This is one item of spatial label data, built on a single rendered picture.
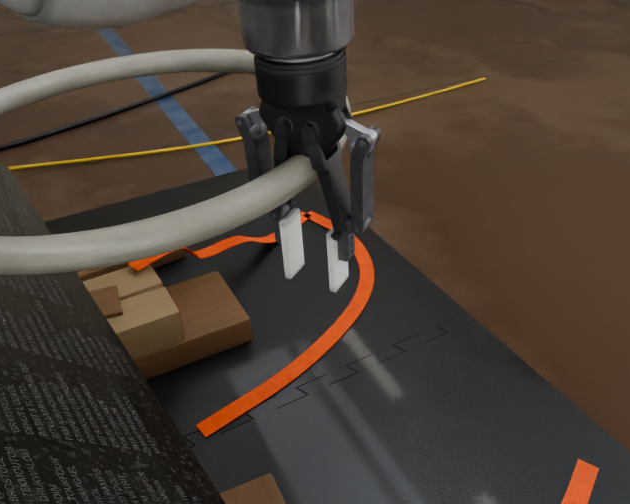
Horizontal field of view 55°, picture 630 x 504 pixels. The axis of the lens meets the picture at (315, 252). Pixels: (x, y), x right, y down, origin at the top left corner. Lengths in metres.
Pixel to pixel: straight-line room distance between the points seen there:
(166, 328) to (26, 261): 1.08
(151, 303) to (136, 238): 1.11
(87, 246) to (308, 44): 0.22
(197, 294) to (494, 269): 0.94
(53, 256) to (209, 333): 1.16
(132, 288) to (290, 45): 1.24
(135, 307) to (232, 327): 0.26
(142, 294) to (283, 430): 0.50
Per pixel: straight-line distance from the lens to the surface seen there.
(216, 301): 1.72
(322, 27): 0.47
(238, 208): 0.49
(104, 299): 1.62
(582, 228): 2.35
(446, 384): 1.63
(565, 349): 1.83
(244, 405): 1.55
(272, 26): 0.47
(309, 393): 1.57
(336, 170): 0.55
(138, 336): 1.56
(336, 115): 0.51
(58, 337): 0.80
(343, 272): 0.61
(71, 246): 0.49
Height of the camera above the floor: 1.21
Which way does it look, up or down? 36 degrees down
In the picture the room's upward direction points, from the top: straight up
